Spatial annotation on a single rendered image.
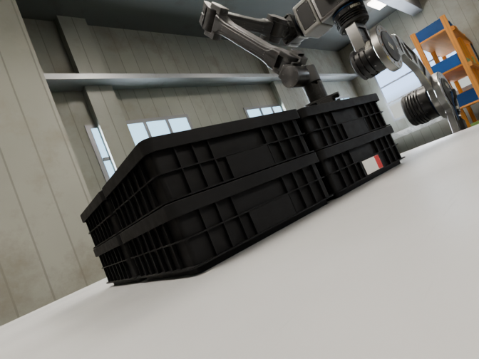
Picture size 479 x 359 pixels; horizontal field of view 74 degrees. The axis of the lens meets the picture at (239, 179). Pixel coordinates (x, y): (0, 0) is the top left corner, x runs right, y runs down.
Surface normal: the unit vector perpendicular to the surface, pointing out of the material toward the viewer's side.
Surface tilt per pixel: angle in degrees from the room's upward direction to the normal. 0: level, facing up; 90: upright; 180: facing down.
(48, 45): 90
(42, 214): 90
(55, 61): 90
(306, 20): 90
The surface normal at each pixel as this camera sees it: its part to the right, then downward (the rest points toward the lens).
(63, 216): 0.62, -0.32
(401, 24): -0.68, 0.23
